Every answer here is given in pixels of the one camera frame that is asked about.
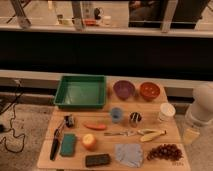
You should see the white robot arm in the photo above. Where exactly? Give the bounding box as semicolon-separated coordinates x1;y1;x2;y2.
183;82;213;145

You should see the orange bowl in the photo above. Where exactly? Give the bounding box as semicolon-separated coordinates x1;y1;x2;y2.
139;82;160;101

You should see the blue-grey cloth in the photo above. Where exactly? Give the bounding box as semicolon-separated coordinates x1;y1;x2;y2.
115;143;143;168

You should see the white paper cup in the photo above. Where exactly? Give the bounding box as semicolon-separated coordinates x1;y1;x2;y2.
158;103;176;122

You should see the black handled knife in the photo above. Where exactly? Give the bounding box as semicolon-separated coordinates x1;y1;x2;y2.
50;121;65;161

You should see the yellow banana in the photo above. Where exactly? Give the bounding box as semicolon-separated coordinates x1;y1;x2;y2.
138;130;166;142

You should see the orange carrot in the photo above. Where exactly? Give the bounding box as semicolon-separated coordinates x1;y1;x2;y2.
83;123;107;130

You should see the wooden board table top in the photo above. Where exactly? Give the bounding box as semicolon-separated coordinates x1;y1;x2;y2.
37;80;191;171

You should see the dark red grapes bunch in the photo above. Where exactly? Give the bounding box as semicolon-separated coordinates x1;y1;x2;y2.
147;144;182;161

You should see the orange apple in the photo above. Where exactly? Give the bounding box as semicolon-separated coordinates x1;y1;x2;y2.
82;134;97;150

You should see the green plastic tray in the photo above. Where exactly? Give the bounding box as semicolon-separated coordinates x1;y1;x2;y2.
54;75;106;109

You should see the blue cup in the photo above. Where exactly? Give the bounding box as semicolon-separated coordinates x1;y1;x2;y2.
110;107;123;123

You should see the purple bowl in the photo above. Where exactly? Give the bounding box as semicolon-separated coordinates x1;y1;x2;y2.
113;80;135;100

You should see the black rectangular block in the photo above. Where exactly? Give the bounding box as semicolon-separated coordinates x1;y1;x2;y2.
85;154;111;167

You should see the green sponge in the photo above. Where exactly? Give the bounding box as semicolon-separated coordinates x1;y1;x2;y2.
60;134;77;157

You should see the metal fork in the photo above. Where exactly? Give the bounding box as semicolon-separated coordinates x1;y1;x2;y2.
104;131;136;136

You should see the black cable on floor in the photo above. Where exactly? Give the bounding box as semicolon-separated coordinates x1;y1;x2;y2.
0;79;26;154

